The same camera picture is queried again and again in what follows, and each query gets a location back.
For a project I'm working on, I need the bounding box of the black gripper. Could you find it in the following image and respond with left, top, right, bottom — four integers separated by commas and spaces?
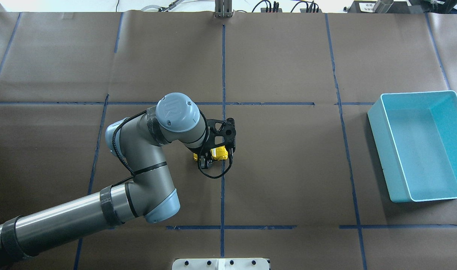
189, 146, 212, 170

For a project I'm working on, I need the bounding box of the yellow beetle toy car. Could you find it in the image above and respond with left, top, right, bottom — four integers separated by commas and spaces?
201, 146, 229, 162

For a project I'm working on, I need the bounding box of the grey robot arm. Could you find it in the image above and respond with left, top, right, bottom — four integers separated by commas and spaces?
0, 93, 218, 268

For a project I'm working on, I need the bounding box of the light blue plastic bin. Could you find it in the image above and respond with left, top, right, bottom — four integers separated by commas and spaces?
367, 90, 457, 203

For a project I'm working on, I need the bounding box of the steel cup on block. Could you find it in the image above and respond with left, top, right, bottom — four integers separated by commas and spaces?
373, 0, 394, 14

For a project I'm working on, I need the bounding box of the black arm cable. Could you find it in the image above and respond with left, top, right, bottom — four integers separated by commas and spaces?
111, 109, 234, 179

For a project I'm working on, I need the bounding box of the aluminium frame post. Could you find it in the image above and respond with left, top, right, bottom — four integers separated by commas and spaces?
214, 0, 233, 18

